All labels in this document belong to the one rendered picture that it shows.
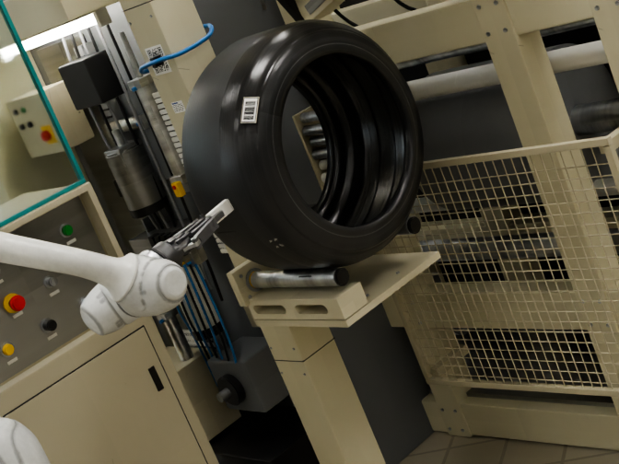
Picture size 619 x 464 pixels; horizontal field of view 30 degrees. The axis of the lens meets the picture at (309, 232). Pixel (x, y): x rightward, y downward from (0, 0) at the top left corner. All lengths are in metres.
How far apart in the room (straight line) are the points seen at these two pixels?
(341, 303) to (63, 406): 0.84
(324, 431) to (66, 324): 0.77
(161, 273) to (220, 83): 0.60
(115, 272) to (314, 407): 1.09
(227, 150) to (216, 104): 0.12
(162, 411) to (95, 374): 0.24
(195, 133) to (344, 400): 0.95
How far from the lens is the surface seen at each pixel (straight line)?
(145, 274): 2.29
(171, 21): 2.99
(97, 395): 3.21
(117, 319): 2.43
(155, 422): 3.31
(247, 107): 2.59
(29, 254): 2.32
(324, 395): 3.21
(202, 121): 2.70
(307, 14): 3.15
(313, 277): 2.80
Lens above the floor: 1.71
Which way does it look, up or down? 14 degrees down
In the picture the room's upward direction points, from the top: 22 degrees counter-clockwise
